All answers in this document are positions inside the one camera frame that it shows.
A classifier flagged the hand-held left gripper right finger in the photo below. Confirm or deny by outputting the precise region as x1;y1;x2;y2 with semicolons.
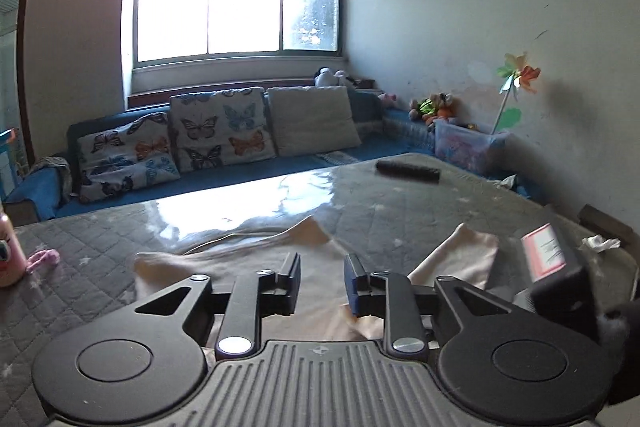
343;253;516;360

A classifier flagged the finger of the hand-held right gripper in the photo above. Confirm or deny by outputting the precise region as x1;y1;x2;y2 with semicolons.
487;239;531;305

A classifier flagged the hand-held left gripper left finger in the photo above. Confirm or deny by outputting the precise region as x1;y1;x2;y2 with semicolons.
135;253;302;355

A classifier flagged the cream garment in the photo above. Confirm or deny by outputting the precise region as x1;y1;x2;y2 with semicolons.
134;215;501;343

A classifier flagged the crumpled white tissue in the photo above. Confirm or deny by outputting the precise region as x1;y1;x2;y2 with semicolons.
580;234;623;253

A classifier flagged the blue sofa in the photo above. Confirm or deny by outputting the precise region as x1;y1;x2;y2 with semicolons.
5;89;531;220

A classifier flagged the clear plastic storage box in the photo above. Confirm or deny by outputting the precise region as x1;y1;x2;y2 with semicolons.
434;117;511;175

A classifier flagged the black remote control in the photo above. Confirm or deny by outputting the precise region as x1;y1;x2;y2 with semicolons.
376;158;441;184

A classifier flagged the beige cushion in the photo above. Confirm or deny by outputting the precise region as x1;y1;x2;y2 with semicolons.
266;85;362;158

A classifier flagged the butterfly print cushion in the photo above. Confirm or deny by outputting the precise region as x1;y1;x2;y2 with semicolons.
169;87;277;174
76;112;182;204

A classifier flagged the pile of plush toys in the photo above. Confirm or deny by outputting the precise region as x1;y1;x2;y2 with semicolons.
409;92;458;125

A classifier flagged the colourful paper pinwheel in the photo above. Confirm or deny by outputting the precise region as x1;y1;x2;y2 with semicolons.
492;52;542;135

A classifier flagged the grey quilted table cover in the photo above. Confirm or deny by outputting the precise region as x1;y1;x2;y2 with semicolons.
0;152;640;427

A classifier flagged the white plush toy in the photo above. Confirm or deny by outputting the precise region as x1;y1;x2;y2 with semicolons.
314;67;351;88

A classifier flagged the grey blanket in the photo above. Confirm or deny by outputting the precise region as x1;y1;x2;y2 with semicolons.
27;155;73;202

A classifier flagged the pink cartoon water bottle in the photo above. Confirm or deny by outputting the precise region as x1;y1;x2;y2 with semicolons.
0;212;28;290

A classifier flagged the dark wooden door frame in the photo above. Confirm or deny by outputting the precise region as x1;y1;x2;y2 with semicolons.
0;0;37;148

